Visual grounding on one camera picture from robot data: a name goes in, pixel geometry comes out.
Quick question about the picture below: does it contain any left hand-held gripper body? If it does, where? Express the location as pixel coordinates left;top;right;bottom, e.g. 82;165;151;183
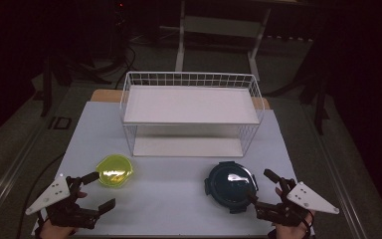
25;174;101;231

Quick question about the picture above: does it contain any dark teal round lidded container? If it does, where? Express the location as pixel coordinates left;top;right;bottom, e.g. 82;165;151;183
204;161;260;214

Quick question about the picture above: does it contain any white wire shelf rack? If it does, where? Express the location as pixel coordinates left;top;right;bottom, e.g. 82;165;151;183
118;71;266;158

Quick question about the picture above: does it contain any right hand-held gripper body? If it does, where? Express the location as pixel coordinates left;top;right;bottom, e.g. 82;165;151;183
254;178;340;229

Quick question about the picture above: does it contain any person's left hand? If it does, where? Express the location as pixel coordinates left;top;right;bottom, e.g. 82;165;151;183
39;189;89;239

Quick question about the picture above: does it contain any black stand leg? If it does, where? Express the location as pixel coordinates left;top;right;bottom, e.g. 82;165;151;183
296;64;331;135
33;54;73;118

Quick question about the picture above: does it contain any black rectangular floor plate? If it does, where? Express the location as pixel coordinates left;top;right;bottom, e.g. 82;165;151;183
47;116;73;130

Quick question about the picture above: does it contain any person's right hand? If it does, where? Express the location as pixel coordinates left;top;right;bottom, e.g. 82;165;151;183
273;186;316;239

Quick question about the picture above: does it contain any wooden table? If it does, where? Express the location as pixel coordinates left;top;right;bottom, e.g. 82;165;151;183
90;89;271;111

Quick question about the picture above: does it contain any white metal stand frame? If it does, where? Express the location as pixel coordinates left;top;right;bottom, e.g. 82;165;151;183
160;0;274;83

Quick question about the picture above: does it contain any metal floor rail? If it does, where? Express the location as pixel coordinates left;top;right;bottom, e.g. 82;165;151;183
299;99;369;239
0;99;71;220

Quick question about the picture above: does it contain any bundle of black floor cables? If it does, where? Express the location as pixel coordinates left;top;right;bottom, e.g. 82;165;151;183
79;39;137;91

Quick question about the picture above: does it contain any clear container with green lid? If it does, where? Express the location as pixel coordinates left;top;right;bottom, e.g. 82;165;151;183
95;153;134;189

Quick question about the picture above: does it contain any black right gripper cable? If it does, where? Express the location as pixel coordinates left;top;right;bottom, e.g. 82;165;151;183
291;207;313;238

